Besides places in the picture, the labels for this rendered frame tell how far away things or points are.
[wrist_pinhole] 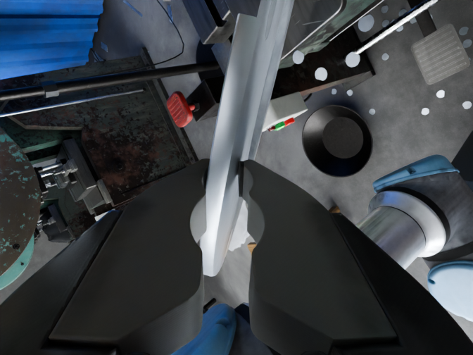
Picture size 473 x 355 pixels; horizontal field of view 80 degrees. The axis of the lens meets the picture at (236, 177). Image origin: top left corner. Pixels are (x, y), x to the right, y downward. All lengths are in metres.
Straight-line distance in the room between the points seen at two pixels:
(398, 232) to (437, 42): 0.64
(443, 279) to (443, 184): 0.15
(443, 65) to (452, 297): 0.61
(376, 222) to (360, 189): 0.88
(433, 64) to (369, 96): 0.30
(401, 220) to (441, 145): 0.74
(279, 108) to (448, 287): 0.44
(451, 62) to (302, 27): 0.63
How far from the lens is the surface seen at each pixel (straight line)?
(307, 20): 0.39
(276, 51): 0.29
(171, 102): 0.66
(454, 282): 0.55
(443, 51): 0.97
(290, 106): 0.68
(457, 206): 0.52
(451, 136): 1.17
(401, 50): 1.16
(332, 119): 1.28
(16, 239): 1.52
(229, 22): 0.61
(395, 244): 0.44
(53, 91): 1.20
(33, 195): 1.54
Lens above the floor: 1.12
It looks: 39 degrees down
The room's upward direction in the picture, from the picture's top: 117 degrees counter-clockwise
